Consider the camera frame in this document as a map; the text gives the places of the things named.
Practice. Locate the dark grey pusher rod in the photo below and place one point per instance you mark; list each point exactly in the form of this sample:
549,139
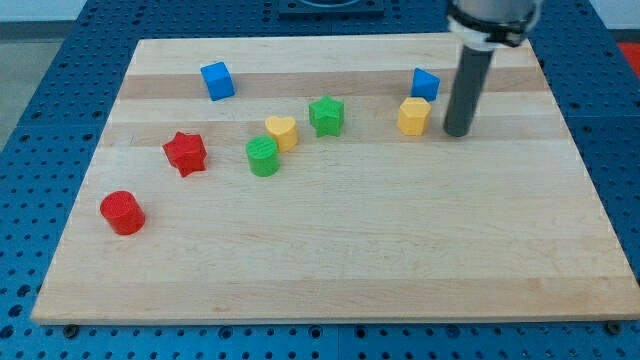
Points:
467,87

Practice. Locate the yellow hexagon block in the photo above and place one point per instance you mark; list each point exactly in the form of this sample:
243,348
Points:
414,116

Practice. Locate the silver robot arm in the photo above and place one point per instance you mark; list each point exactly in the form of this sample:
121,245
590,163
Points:
482,25

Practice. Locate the green star block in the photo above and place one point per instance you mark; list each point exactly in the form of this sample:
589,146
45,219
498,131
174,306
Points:
326,116

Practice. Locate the red star block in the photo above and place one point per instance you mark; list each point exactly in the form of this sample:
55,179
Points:
186,152

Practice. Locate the blue triangle block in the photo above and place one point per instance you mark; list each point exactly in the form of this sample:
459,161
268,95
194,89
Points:
425,85

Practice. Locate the yellow heart block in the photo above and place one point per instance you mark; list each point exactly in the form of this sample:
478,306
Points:
284,131

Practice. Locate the green cylinder block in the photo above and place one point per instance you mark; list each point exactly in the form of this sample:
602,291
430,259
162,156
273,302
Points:
262,153

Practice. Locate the wooden board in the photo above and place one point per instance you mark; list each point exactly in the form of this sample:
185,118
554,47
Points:
502,225

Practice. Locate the blue cube block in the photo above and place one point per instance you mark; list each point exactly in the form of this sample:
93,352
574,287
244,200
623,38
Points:
218,81

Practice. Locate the red cylinder block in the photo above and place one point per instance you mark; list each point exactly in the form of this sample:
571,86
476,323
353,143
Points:
122,212

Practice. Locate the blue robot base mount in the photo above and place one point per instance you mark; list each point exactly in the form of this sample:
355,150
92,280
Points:
331,8

